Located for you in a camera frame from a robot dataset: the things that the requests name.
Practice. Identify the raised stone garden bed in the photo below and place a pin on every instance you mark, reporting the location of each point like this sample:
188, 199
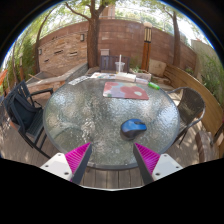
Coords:
63, 78

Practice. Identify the white licence plate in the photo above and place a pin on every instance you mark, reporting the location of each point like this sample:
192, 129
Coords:
78, 80

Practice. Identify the wall lamp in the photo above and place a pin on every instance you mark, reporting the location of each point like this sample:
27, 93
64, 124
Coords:
40, 51
82, 37

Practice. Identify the black slatted patio chair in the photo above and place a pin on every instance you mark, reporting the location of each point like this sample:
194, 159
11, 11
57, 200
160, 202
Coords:
23, 115

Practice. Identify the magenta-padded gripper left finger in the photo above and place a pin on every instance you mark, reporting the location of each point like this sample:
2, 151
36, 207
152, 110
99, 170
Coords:
77, 156

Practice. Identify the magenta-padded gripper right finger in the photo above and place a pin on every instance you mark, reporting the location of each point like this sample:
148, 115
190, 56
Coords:
148, 157

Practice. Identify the blue and black computer mouse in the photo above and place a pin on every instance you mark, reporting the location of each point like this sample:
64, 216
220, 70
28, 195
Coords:
132, 128

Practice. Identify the small white booklet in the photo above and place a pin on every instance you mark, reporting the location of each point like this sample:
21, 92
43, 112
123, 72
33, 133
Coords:
141, 80

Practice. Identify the thin leaning tree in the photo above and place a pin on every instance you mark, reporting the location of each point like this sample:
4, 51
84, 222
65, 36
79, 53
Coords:
37, 50

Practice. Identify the thick forked tree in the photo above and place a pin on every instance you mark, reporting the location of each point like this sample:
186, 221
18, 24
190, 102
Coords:
93, 40

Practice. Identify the curved wooden bench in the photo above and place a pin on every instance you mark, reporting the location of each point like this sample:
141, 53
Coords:
196, 90

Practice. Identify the grey wall utility box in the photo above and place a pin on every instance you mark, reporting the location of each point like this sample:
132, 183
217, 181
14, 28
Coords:
104, 52

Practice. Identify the slim straight tree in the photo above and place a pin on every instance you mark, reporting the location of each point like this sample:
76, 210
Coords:
176, 40

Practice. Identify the beige stone slab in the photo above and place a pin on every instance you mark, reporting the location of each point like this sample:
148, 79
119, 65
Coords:
157, 67

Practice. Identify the open white book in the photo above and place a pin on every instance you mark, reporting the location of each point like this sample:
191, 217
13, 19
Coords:
125, 77

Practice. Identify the wooden garden lamp post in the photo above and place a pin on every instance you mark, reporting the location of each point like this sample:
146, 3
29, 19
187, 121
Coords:
146, 46

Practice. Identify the dark wicker patio chair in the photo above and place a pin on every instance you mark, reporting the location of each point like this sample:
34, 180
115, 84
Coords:
190, 104

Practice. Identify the white square planter with plant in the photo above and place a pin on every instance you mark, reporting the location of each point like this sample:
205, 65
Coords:
144, 76

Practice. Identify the pink patterned mouse pad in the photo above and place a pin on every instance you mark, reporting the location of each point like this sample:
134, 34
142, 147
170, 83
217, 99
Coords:
125, 90

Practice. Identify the small green box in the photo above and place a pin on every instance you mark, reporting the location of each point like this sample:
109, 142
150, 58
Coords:
153, 85

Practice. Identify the dark wooden slatted chair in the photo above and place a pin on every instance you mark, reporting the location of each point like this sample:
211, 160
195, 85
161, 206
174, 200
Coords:
108, 64

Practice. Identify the colourful printed magazine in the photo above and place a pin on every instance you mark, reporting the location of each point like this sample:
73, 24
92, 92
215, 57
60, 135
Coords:
101, 75

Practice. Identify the clear plastic cup with straw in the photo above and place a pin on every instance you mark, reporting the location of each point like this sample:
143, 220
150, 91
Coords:
119, 66

